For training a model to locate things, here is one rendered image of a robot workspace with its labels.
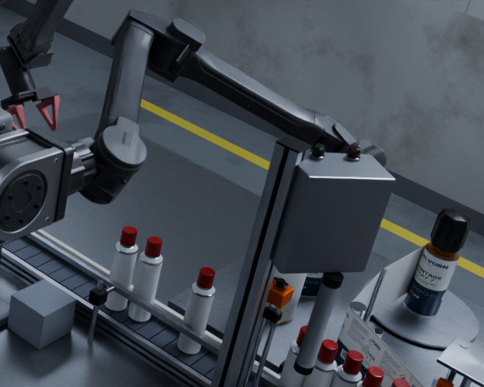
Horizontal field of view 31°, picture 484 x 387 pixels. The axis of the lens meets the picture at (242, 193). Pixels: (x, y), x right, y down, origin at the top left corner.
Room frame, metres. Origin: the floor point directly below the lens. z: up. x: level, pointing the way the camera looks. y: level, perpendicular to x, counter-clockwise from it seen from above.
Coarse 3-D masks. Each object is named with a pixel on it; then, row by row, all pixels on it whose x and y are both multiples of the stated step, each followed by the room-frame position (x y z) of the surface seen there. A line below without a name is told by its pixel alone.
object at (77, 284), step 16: (16, 240) 1.77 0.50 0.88; (32, 240) 1.79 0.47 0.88; (32, 256) 1.72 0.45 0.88; (48, 256) 1.73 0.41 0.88; (48, 272) 1.67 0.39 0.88; (64, 272) 1.69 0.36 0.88; (80, 272) 1.71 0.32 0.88; (80, 288) 1.64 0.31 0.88; (128, 304) 1.63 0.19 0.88; (128, 320) 1.57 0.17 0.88; (160, 320) 1.60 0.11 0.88; (144, 336) 1.53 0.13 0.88; (160, 336) 1.54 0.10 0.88; (176, 336) 1.55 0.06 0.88; (176, 352) 1.50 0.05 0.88; (208, 352) 1.53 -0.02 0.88; (192, 368) 1.46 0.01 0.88; (208, 368) 1.48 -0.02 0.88
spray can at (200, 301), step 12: (204, 276) 1.51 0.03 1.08; (192, 288) 1.51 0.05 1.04; (204, 288) 1.51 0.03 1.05; (192, 300) 1.50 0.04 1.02; (204, 300) 1.50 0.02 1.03; (192, 312) 1.50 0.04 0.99; (204, 312) 1.50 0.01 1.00; (192, 324) 1.50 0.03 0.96; (204, 324) 1.51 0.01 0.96; (180, 336) 1.51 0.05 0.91; (180, 348) 1.51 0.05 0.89; (192, 348) 1.50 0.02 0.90
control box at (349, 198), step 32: (320, 160) 1.32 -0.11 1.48; (320, 192) 1.26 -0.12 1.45; (352, 192) 1.29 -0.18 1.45; (384, 192) 1.32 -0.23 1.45; (288, 224) 1.27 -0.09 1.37; (320, 224) 1.27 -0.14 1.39; (352, 224) 1.30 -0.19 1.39; (288, 256) 1.25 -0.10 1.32; (320, 256) 1.28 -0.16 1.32; (352, 256) 1.31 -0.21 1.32
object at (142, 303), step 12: (36, 240) 1.68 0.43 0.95; (60, 252) 1.64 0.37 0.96; (72, 264) 1.62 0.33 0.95; (84, 264) 1.62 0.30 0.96; (96, 276) 1.59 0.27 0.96; (120, 288) 1.56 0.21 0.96; (132, 300) 1.54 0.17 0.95; (144, 300) 1.54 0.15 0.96; (156, 312) 1.51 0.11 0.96; (168, 324) 1.50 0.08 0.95; (180, 324) 1.49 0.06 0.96; (192, 336) 1.47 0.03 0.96; (216, 348) 1.44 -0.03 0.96; (252, 372) 1.40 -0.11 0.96; (264, 384) 1.38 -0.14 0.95; (276, 384) 1.38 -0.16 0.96
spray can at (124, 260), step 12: (132, 228) 1.62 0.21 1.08; (120, 240) 1.60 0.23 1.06; (132, 240) 1.60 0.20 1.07; (120, 252) 1.58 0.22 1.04; (132, 252) 1.59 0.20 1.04; (120, 264) 1.58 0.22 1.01; (132, 264) 1.60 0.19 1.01; (120, 276) 1.58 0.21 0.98; (132, 276) 1.61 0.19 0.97; (108, 300) 1.59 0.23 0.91; (120, 300) 1.59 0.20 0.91; (120, 312) 1.59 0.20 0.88
